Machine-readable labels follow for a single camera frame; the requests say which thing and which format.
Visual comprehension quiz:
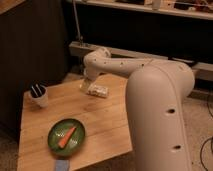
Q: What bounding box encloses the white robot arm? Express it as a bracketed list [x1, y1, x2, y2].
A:
[81, 47, 195, 171]

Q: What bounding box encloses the wooden table board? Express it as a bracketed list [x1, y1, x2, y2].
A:
[17, 75, 131, 171]

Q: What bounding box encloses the metal rod stand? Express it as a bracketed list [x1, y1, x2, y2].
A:
[72, 0, 83, 46]

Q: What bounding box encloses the black utensil in cup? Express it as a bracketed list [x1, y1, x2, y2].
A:
[31, 84, 43, 98]

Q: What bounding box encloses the white cup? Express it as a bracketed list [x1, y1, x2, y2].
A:
[30, 84, 48, 108]

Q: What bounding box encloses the orange carrot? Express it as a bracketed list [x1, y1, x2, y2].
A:
[58, 127, 75, 148]

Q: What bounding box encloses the blue cloth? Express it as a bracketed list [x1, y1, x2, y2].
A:
[54, 160, 70, 171]

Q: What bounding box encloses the white shelf ledge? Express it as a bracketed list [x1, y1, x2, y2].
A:
[69, 41, 213, 82]

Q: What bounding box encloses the black handle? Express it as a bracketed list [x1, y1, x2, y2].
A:
[168, 57, 198, 67]

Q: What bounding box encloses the black cable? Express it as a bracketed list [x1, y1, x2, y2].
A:
[199, 96, 213, 171]

